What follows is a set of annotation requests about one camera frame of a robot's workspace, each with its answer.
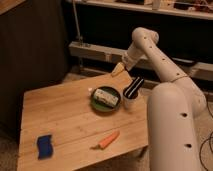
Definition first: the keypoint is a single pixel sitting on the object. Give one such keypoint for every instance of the green ceramic bowl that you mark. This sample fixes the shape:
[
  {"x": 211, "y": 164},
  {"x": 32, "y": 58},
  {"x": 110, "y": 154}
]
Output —
[{"x": 101, "y": 107}]

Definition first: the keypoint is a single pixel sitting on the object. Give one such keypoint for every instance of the metal rail beam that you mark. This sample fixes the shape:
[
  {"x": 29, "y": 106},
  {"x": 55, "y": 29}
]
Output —
[{"x": 200, "y": 70}]

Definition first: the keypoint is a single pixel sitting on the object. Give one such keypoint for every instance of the upper shelf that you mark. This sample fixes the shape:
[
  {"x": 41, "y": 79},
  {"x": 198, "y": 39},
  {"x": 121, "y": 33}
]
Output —
[{"x": 155, "y": 6}]

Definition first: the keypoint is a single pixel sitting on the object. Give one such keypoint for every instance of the white cup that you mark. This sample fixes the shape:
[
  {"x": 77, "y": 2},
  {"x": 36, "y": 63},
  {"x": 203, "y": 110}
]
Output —
[{"x": 129, "y": 100}]

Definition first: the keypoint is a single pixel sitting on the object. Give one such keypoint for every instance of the black white striped item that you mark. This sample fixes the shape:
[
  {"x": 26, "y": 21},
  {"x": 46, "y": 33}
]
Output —
[{"x": 131, "y": 91}]

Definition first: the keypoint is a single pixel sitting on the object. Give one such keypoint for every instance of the orange carrot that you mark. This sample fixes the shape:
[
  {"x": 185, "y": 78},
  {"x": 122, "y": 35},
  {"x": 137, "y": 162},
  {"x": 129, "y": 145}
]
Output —
[{"x": 102, "y": 144}]

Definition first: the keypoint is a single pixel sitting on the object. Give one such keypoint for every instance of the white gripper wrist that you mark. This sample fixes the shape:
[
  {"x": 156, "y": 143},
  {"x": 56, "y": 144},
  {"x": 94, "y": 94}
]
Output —
[{"x": 130, "y": 58}]

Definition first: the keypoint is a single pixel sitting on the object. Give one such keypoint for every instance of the blue sponge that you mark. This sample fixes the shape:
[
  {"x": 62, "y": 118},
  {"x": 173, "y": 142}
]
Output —
[{"x": 45, "y": 148}]

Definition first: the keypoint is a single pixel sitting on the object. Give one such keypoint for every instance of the vertical metal pole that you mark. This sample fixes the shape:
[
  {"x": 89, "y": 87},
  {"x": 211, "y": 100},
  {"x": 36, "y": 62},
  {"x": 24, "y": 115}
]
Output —
[{"x": 79, "y": 37}]

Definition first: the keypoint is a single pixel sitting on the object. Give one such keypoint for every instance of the white rectangular block in bowl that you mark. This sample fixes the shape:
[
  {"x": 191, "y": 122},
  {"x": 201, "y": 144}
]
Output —
[{"x": 105, "y": 97}]

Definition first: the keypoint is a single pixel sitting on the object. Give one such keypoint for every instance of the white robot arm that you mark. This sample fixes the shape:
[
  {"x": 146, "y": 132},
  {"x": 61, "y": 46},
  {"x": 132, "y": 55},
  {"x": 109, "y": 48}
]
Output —
[{"x": 171, "y": 107}]

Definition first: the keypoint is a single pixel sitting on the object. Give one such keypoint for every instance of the wooden table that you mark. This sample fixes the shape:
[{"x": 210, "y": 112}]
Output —
[{"x": 64, "y": 112}]

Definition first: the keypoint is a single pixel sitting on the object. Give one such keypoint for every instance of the black handle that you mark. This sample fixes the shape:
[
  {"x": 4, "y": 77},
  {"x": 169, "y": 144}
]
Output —
[{"x": 184, "y": 62}]

